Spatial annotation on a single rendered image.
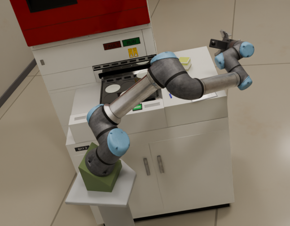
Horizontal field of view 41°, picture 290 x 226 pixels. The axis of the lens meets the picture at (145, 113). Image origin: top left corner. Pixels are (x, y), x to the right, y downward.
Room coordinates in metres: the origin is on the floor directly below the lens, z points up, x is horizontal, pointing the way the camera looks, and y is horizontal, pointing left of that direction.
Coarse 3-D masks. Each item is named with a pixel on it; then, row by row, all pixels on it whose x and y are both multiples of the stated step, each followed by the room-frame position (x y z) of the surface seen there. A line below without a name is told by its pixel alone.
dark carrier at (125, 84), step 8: (128, 72) 2.37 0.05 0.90; (136, 72) 2.34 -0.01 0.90; (104, 80) 2.33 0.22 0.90; (112, 80) 2.31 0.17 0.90; (120, 80) 2.28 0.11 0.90; (128, 80) 2.26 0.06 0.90; (136, 80) 2.24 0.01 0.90; (104, 88) 2.23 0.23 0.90; (120, 88) 2.18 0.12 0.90; (128, 88) 2.16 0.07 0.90; (104, 96) 2.13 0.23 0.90; (112, 96) 2.11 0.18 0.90
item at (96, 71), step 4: (148, 60) 2.40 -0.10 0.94; (124, 64) 2.42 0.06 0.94; (128, 64) 2.40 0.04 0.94; (132, 64) 2.40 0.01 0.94; (136, 64) 2.40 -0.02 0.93; (140, 64) 2.39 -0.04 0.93; (144, 64) 2.39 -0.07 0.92; (104, 68) 2.42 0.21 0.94; (108, 68) 2.41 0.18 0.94; (112, 68) 2.41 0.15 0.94; (116, 68) 2.41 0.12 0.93; (120, 68) 2.40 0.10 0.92; (124, 68) 2.40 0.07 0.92; (96, 72) 2.42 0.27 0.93; (100, 72) 2.42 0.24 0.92; (96, 76) 2.42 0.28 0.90; (100, 80) 2.42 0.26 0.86
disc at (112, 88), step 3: (114, 84) 2.25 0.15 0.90; (108, 87) 2.23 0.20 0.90; (111, 87) 2.22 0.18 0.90; (114, 87) 2.21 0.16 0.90; (117, 87) 2.20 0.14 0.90; (105, 90) 2.20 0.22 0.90; (108, 90) 2.19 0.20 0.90; (111, 90) 2.18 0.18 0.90; (114, 90) 2.17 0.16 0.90; (117, 90) 2.16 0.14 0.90
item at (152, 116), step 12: (144, 108) 1.81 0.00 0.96; (156, 108) 1.79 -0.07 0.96; (72, 120) 1.85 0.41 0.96; (84, 120) 1.83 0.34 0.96; (132, 120) 1.79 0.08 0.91; (144, 120) 1.78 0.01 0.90; (156, 120) 1.78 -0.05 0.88; (72, 132) 1.82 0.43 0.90; (84, 132) 1.81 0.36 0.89; (132, 132) 1.79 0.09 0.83
